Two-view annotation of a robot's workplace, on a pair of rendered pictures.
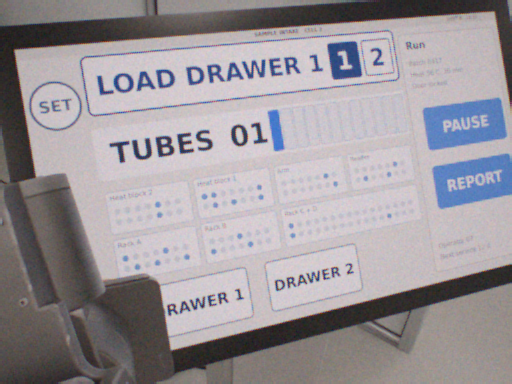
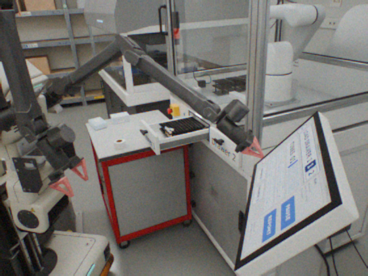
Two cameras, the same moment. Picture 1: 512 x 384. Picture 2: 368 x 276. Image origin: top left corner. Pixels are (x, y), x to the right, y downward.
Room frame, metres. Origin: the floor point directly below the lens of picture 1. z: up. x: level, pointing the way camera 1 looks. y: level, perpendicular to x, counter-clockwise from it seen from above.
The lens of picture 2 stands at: (0.64, -0.78, 1.56)
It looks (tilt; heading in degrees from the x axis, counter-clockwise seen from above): 25 degrees down; 130
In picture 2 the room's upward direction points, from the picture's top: 3 degrees counter-clockwise
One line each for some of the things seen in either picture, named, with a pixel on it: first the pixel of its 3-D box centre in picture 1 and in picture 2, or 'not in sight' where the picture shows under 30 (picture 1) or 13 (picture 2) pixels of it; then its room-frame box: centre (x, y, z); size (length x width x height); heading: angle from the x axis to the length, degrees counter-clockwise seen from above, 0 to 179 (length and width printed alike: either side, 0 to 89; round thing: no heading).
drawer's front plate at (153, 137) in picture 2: not in sight; (149, 136); (-0.50, 0.27, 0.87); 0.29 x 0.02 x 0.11; 152
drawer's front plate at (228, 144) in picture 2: not in sight; (224, 145); (-0.08, 0.39, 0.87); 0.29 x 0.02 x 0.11; 152
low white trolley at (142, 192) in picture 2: not in sight; (139, 175); (-0.86, 0.47, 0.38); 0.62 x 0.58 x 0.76; 152
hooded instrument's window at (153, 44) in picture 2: not in sight; (155, 45); (-1.71, 1.64, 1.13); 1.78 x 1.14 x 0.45; 152
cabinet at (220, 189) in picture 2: not in sight; (263, 175); (-0.08, 0.94, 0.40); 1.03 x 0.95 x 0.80; 152
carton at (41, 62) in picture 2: not in sight; (35, 66); (-4.35, 1.53, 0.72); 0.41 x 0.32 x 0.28; 57
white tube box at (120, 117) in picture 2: not in sight; (119, 117); (-1.07, 0.53, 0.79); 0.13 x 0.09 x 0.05; 61
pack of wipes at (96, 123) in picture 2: not in sight; (97, 123); (-1.13, 0.37, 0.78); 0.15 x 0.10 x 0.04; 162
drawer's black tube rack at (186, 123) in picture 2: not in sight; (181, 129); (-0.40, 0.45, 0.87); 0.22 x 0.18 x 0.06; 62
